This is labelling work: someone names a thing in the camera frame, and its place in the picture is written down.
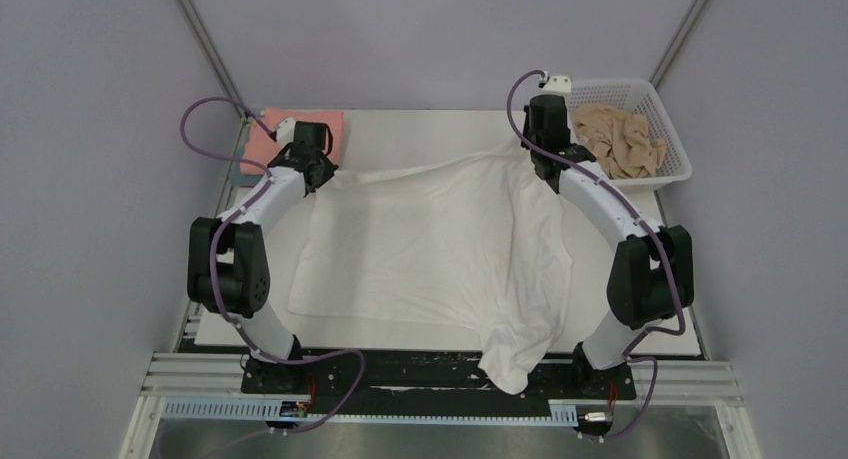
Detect white t-shirt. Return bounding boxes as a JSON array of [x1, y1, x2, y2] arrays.
[[287, 143, 572, 395]]

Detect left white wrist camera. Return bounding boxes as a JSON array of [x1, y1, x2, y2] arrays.
[[273, 117, 297, 145]]

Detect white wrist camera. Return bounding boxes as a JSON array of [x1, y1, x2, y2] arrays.
[[273, 117, 297, 145], [540, 74, 573, 98]]

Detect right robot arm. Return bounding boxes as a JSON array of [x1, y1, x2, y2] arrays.
[[520, 94, 694, 397]]

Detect white slotted cable duct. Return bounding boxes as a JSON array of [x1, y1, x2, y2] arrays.
[[162, 396, 579, 427]]

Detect aluminium corner post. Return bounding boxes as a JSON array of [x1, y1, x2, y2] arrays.
[[174, 0, 243, 102], [649, 0, 712, 89]]

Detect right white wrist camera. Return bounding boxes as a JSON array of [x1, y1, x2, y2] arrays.
[[540, 74, 573, 98]]

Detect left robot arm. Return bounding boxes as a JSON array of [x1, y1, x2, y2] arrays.
[[187, 119, 337, 393]]

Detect left aluminium corner post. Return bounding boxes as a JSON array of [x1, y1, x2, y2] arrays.
[[174, 0, 243, 102]]

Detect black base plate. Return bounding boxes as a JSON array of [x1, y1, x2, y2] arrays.
[[240, 350, 636, 418]]

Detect white plastic basket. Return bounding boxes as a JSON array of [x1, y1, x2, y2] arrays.
[[567, 79, 692, 190]]

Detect folded pink t-shirt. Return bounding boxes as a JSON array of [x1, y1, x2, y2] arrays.
[[242, 107, 345, 166]]

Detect right aluminium corner post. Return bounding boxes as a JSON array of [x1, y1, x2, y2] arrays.
[[649, 0, 712, 89]]

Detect beige crumpled t-shirt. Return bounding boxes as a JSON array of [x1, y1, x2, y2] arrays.
[[572, 103, 668, 180]]

